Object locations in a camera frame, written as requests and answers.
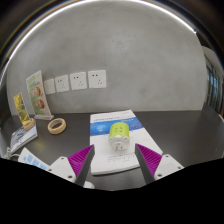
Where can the white power strip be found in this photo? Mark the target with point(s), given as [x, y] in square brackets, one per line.
[31, 159]

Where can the curved ceiling light strip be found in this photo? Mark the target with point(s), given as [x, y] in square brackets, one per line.
[83, 5]

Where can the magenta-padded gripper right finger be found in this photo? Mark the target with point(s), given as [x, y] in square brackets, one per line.
[165, 165]

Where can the black-framed glass partition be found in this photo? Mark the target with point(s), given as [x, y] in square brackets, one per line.
[215, 86]

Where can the white wall socket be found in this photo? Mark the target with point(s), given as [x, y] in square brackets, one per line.
[78, 81]
[97, 79]
[62, 83]

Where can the white blank wall plate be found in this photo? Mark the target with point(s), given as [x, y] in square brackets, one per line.
[49, 86]

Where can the white and blue book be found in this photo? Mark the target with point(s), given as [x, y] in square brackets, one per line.
[113, 163]

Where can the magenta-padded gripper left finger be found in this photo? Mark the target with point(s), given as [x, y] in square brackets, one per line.
[63, 166]

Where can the grey printed magazine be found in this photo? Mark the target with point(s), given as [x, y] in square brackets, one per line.
[21, 138]

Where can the green acrylic menu sign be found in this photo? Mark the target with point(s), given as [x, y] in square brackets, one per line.
[38, 95]

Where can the beige tape roll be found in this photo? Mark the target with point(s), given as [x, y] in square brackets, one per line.
[50, 128]

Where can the green and white charger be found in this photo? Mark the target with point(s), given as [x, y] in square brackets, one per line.
[118, 135]

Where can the orange sign with wooden base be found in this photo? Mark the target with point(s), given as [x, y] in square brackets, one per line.
[21, 108]

